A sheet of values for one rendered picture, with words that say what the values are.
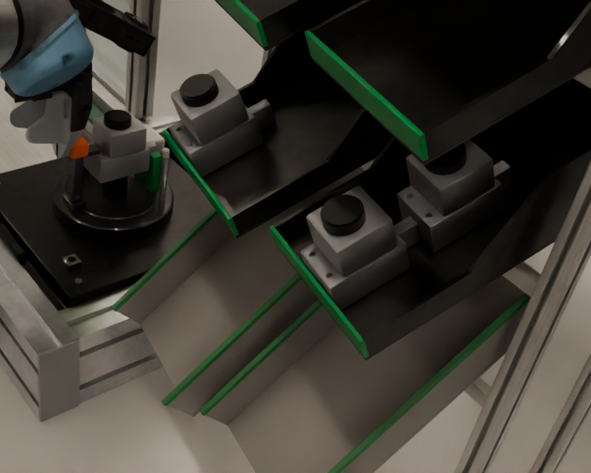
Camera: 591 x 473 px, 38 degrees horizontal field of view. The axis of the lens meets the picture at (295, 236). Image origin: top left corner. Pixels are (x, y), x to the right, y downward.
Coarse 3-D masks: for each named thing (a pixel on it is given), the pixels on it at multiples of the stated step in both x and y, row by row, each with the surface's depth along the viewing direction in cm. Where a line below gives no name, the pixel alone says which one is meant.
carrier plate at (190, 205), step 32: (64, 160) 109; (0, 192) 102; (32, 192) 103; (192, 192) 108; (32, 224) 99; (192, 224) 103; (32, 256) 95; (64, 256) 95; (96, 256) 96; (128, 256) 97; (160, 256) 98; (64, 288) 91; (96, 288) 92
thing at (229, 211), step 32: (288, 64) 76; (256, 96) 76; (288, 96) 76; (320, 96) 75; (288, 128) 74; (320, 128) 73; (352, 128) 66; (384, 128) 68; (256, 160) 72; (288, 160) 71; (320, 160) 70; (352, 160) 68; (224, 192) 70; (256, 192) 70; (288, 192) 67; (256, 224) 67
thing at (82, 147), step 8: (80, 136) 95; (80, 144) 94; (88, 144) 95; (72, 152) 94; (80, 152) 94; (88, 152) 96; (96, 152) 96; (72, 160) 95; (80, 160) 96; (72, 168) 96; (80, 168) 96; (72, 176) 96; (80, 176) 97; (72, 184) 97; (80, 184) 97; (72, 192) 98; (80, 192) 98; (72, 200) 98
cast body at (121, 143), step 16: (112, 112) 97; (128, 112) 99; (96, 128) 97; (112, 128) 96; (128, 128) 96; (144, 128) 97; (96, 144) 98; (112, 144) 95; (128, 144) 97; (144, 144) 98; (96, 160) 96; (112, 160) 96; (128, 160) 98; (144, 160) 100; (96, 176) 98; (112, 176) 98
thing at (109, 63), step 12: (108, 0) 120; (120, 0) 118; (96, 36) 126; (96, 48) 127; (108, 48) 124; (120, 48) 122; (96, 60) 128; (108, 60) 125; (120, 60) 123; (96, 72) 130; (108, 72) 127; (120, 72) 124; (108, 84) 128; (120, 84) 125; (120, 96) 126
